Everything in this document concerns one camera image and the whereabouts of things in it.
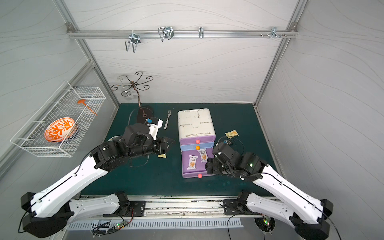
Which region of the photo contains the white cookie packet two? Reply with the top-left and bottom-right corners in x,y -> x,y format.
198,149 -> 209,163

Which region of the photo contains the blue drawer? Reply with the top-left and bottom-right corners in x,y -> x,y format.
181,142 -> 214,152

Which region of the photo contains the white cookie packet one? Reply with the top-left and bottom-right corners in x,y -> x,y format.
187,155 -> 198,170

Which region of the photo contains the purple drawer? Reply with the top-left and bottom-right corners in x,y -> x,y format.
179,135 -> 216,145
182,148 -> 214,179

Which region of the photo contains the gold cookie packet two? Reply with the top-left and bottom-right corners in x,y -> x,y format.
225,130 -> 239,139

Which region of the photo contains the white drawer cabinet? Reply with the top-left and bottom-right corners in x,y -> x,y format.
178,109 -> 216,139

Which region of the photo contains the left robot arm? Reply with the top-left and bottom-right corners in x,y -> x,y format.
18,137 -> 174,238

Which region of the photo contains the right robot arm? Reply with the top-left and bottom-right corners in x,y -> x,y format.
206,143 -> 334,240

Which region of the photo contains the blue yellow patterned bowl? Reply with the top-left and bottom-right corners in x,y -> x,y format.
108,136 -> 121,142

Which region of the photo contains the silver fork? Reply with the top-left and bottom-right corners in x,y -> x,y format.
164,110 -> 172,130

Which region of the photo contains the black metal mug tree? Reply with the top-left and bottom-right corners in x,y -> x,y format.
110,71 -> 154,124

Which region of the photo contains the orange spatula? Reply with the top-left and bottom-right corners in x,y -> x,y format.
77,99 -> 97,116

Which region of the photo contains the orange patterned plate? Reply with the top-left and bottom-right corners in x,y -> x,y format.
44,117 -> 78,143

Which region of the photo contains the white vent grille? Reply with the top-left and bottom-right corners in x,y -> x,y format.
67,217 -> 244,231

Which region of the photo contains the left wiring bundle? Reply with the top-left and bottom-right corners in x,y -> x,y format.
91,220 -> 127,238

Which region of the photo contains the metal hook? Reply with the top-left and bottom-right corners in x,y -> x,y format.
260,27 -> 286,39
125,32 -> 141,53
158,27 -> 175,42
198,27 -> 204,39

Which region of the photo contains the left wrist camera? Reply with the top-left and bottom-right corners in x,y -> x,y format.
146,117 -> 163,141

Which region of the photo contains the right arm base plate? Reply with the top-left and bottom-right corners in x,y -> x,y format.
220,200 -> 251,216

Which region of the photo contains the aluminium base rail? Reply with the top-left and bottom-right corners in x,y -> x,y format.
59,195 -> 307,221

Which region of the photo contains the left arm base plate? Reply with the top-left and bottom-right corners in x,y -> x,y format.
103,201 -> 146,218

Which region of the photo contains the white wire basket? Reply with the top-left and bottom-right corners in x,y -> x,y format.
10,81 -> 106,158

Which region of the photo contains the aluminium top rail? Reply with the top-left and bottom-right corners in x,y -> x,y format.
67,29 -> 299,40

